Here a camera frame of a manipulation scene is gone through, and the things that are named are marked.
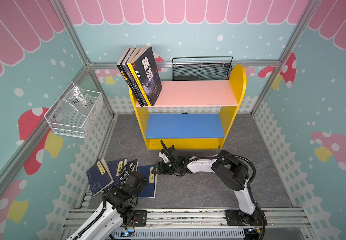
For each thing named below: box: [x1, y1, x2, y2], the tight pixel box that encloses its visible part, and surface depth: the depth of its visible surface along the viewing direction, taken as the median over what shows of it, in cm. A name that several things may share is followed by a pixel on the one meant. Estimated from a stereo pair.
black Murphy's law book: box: [116, 48, 141, 106], surface depth 58 cm
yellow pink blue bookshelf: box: [128, 64, 247, 150], surface depth 93 cm
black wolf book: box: [131, 46, 163, 106], surface depth 65 cm
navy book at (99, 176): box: [86, 158, 115, 197], surface depth 89 cm
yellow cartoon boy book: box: [126, 47, 151, 107], surface depth 59 cm
